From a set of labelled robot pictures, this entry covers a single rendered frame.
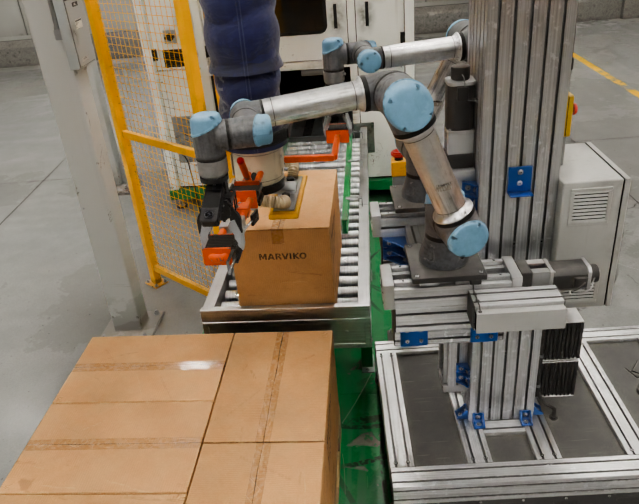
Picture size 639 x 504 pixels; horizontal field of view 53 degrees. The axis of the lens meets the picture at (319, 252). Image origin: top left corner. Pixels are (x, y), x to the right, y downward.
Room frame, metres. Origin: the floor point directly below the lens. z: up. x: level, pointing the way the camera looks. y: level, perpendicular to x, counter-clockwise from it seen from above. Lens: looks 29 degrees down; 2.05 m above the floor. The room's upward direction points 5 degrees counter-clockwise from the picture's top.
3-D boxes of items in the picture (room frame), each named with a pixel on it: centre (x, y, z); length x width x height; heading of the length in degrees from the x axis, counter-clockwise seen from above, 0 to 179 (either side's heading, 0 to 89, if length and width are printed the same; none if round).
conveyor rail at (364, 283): (3.32, -0.28, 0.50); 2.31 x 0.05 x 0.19; 174
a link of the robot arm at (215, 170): (1.51, 0.25, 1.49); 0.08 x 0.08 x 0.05
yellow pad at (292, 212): (2.07, 0.09, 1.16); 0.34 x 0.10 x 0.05; 173
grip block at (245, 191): (1.84, 0.21, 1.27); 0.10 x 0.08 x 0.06; 83
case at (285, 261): (2.52, 0.12, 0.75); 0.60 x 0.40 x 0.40; 173
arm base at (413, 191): (2.22, -0.41, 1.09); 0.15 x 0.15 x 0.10
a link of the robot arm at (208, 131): (1.51, 0.24, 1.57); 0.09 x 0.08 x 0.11; 98
